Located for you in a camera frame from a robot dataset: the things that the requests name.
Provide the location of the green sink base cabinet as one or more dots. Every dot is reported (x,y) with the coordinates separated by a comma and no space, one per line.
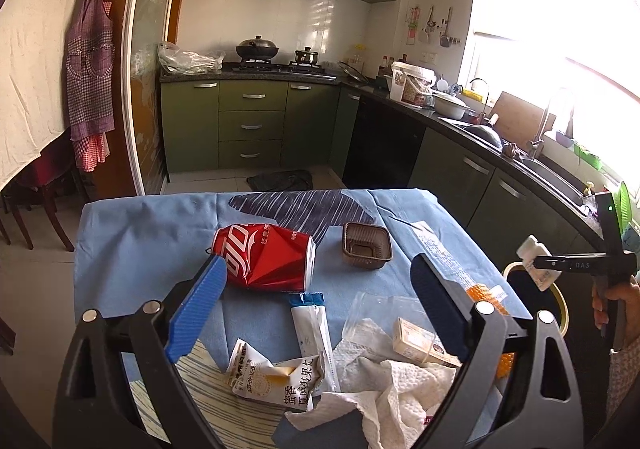
(460,179)

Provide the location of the clear orange snack wrapper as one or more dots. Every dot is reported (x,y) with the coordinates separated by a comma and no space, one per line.
(442,249)

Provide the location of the person's right hand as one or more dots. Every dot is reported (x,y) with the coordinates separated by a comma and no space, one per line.
(631,290)

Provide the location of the crumpled white snack packet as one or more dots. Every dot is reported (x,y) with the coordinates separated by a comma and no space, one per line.
(270,381)

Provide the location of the black wok with lid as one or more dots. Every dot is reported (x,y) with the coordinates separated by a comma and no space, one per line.
(257,49)

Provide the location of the small black pot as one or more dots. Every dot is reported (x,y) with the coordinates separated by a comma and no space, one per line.
(307,56)

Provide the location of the white plastic bucket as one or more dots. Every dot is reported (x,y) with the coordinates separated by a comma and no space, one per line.
(412,84)

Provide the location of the crushed red soda can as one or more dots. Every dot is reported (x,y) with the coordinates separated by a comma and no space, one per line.
(265,256)

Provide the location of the dark floor mat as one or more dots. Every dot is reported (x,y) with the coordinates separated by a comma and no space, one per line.
(280,180)

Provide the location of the white blue stick packet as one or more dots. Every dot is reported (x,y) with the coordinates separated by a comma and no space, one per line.
(312,334)

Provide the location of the dark stone countertop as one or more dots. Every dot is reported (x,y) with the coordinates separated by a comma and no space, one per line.
(280,76)

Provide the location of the small cream carton box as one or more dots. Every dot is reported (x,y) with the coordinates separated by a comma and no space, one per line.
(417,341)

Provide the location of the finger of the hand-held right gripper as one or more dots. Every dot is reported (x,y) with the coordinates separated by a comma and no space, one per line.
(562,263)

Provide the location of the steel double sink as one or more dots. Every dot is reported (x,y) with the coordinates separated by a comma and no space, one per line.
(550,174)

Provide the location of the black built-in appliance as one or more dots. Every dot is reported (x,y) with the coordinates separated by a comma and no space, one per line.
(385,144)

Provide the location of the steel kitchen faucet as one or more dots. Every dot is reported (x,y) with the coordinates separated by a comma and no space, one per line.
(539,136)

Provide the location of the white enamel pot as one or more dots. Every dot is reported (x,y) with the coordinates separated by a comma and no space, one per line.
(450,106)

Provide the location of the brown plastic tray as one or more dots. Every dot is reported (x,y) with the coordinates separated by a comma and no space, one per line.
(367,244)

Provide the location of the green plastic containers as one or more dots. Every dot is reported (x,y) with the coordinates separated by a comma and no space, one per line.
(587,156)

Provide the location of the gas stove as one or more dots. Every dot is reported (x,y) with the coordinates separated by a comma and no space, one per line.
(280,66)

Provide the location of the wooden cutting board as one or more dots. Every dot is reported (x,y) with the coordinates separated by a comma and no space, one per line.
(517,116)

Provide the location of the bright window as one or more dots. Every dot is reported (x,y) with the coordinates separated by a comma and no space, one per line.
(550,4)

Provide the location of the white hanging cloth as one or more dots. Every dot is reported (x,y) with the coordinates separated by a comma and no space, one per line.
(35,54)

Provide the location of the purple bowl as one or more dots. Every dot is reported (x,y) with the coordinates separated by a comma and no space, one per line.
(564,139)

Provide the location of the brown dish cloth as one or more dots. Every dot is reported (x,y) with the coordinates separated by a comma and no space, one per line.
(512,150)

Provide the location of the yellow rimmed trash bin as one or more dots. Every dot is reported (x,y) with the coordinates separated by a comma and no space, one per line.
(559,299)

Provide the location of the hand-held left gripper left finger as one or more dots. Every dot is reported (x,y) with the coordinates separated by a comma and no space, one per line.
(200,301)

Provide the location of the dark wooden chair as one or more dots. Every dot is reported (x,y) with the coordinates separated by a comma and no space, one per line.
(45,189)

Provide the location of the green stove base cabinet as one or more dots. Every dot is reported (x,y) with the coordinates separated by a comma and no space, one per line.
(250,124)

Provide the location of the glass pot lid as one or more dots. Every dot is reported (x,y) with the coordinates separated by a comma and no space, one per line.
(354,73)

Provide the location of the glass sliding door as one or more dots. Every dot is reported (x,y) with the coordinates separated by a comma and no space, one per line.
(150,79)

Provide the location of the small white packet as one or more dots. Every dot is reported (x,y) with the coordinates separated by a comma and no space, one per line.
(536,249)

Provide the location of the white paper towel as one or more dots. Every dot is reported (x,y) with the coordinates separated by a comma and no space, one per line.
(400,394)

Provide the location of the green plastic colander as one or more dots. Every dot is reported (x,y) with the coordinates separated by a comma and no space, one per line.
(627,209)

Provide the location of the person's right forearm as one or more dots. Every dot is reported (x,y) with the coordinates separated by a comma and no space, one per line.
(625,374)

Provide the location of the crumpled clear plastic bag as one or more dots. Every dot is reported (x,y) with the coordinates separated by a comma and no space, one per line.
(187,60)

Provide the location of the hanging red green ornament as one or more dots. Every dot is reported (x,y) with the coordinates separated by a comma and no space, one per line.
(412,26)

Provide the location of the purple checked apron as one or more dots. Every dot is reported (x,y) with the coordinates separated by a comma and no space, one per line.
(90,69)

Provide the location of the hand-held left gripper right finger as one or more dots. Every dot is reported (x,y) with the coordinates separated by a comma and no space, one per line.
(435,301)

